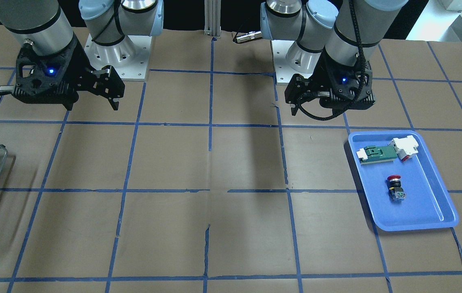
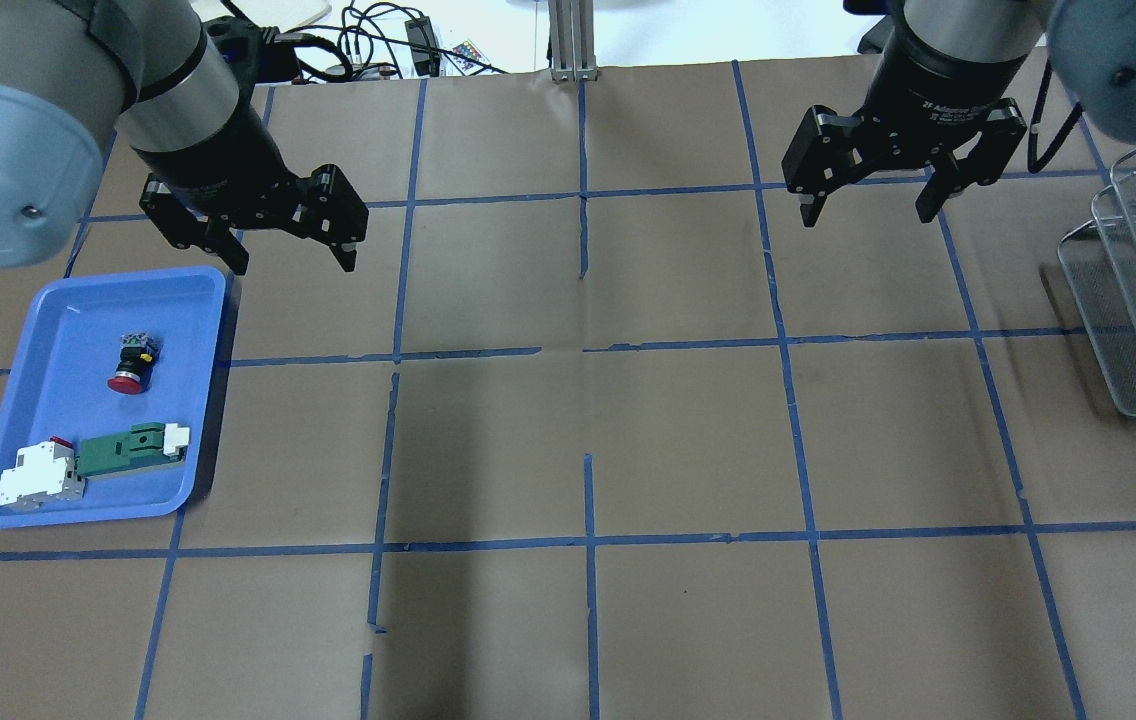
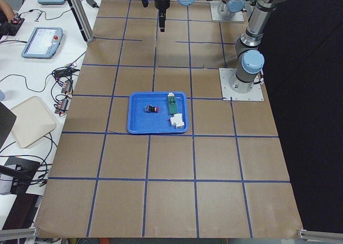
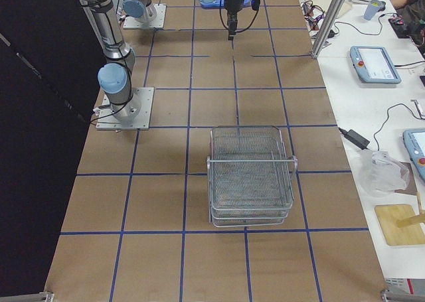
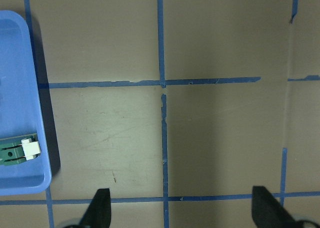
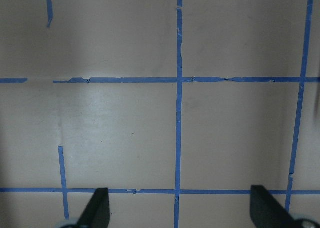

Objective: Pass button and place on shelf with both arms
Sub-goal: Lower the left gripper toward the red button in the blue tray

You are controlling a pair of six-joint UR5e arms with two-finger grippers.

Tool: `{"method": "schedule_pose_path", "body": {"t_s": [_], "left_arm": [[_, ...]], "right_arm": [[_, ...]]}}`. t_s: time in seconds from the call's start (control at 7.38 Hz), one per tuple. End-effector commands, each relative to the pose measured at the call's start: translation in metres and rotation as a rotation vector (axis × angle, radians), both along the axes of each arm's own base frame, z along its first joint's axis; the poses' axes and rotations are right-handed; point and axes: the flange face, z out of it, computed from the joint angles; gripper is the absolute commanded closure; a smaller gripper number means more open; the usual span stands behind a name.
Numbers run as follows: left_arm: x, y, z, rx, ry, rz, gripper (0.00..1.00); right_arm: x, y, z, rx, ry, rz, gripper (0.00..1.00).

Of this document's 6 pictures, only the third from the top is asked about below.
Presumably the red push button switch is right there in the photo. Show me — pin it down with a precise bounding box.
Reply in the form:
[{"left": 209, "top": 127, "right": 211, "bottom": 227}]
[{"left": 144, "top": 105, "right": 159, "bottom": 113}]

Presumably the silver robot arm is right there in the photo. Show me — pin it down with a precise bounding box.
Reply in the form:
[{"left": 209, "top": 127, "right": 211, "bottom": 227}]
[
  {"left": 218, "top": 0, "right": 245, "bottom": 18},
  {"left": 141, "top": 0, "right": 287, "bottom": 93}
]

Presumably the black power adapter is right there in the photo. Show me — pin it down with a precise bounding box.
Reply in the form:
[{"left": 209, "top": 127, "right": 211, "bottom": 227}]
[{"left": 86, "top": 0, "right": 99, "bottom": 8}]

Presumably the green terminal block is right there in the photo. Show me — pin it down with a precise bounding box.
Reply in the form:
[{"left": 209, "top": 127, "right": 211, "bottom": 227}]
[{"left": 167, "top": 92, "right": 177, "bottom": 115}]

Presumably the blue plastic tray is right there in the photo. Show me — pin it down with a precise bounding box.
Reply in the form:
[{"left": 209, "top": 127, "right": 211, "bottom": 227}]
[{"left": 127, "top": 91, "right": 189, "bottom": 135}]

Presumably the white circuit breaker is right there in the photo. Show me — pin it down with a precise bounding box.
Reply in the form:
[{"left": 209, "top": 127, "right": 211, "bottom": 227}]
[{"left": 169, "top": 113, "right": 185, "bottom": 129}]

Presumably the near blue teach pendant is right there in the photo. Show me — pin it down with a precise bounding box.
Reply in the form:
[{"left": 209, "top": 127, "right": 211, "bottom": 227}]
[{"left": 21, "top": 27, "right": 63, "bottom": 59}]

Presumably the beige plastic tray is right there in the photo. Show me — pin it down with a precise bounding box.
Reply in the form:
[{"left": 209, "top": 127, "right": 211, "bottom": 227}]
[{"left": 10, "top": 96, "right": 56, "bottom": 148}]

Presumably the aluminium frame post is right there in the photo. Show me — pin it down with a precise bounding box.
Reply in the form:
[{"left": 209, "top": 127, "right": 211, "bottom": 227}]
[{"left": 67, "top": 0, "right": 94, "bottom": 43}]

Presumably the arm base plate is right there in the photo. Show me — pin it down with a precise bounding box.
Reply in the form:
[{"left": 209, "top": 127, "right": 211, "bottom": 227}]
[
  {"left": 210, "top": 1, "right": 245, "bottom": 23},
  {"left": 219, "top": 68, "right": 264, "bottom": 101}
]

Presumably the black camera stand base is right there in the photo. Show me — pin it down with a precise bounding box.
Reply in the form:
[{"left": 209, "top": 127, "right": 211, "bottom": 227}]
[{"left": 1, "top": 156, "right": 40, "bottom": 181}]

